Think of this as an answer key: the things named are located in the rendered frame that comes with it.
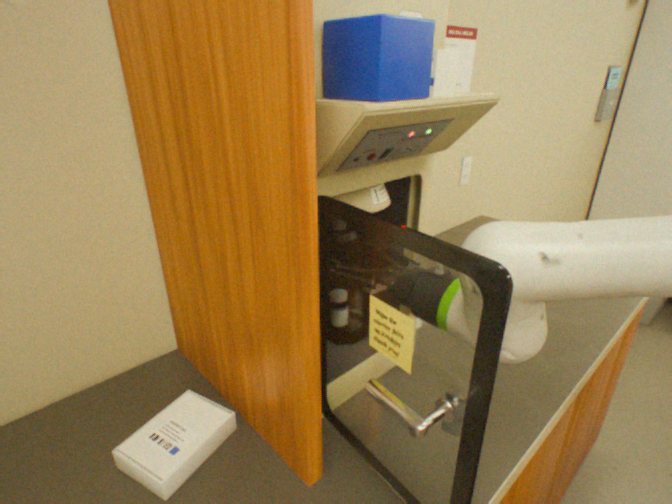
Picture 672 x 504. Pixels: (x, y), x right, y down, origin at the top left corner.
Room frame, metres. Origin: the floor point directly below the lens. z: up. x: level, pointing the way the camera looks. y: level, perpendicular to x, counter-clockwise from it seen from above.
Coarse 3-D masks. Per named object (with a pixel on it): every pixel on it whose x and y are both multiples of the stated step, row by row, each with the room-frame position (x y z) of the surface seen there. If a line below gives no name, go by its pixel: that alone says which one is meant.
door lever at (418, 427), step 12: (372, 384) 0.38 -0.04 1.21; (372, 396) 0.37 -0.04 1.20; (384, 396) 0.36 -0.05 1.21; (396, 408) 0.34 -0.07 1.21; (408, 408) 0.34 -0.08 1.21; (444, 408) 0.34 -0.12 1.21; (408, 420) 0.32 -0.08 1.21; (420, 420) 0.32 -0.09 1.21; (432, 420) 0.33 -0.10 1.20; (420, 432) 0.31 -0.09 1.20
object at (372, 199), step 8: (352, 192) 0.69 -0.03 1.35; (360, 192) 0.69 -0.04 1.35; (368, 192) 0.70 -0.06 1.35; (376, 192) 0.71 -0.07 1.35; (384, 192) 0.73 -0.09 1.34; (344, 200) 0.68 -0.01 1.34; (352, 200) 0.68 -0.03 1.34; (360, 200) 0.68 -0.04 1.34; (368, 200) 0.69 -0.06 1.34; (376, 200) 0.70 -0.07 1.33; (384, 200) 0.72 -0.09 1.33; (368, 208) 0.68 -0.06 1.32; (376, 208) 0.69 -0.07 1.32
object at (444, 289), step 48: (336, 240) 0.51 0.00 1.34; (384, 240) 0.43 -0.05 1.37; (432, 240) 0.38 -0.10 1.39; (336, 288) 0.51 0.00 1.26; (384, 288) 0.43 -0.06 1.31; (432, 288) 0.37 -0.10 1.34; (480, 288) 0.33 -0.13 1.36; (336, 336) 0.51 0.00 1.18; (432, 336) 0.37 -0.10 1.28; (480, 336) 0.32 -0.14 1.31; (336, 384) 0.51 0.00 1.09; (384, 384) 0.42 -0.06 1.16; (432, 384) 0.36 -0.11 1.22; (480, 384) 0.32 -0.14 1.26; (384, 432) 0.42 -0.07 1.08; (432, 432) 0.36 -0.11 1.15; (480, 432) 0.31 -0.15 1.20; (384, 480) 0.41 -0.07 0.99; (432, 480) 0.35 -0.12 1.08
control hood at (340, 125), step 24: (432, 96) 0.62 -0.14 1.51; (456, 96) 0.62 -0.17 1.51; (480, 96) 0.66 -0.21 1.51; (336, 120) 0.51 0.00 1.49; (360, 120) 0.49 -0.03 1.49; (384, 120) 0.52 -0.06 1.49; (408, 120) 0.56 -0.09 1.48; (432, 120) 0.61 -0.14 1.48; (456, 120) 0.66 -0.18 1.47; (336, 144) 0.51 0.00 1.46; (432, 144) 0.69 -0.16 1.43; (336, 168) 0.55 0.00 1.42; (360, 168) 0.60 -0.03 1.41
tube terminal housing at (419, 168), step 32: (320, 0) 0.59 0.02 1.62; (352, 0) 0.63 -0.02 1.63; (384, 0) 0.67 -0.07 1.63; (416, 0) 0.72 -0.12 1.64; (448, 0) 0.78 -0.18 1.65; (320, 32) 0.59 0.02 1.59; (320, 64) 0.59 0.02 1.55; (320, 96) 0.59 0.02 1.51; (416, 160) 0.74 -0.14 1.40; (320, 192) 0.59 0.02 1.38; (416, 192) 0.80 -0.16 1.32; (416, 224) 0.80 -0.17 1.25
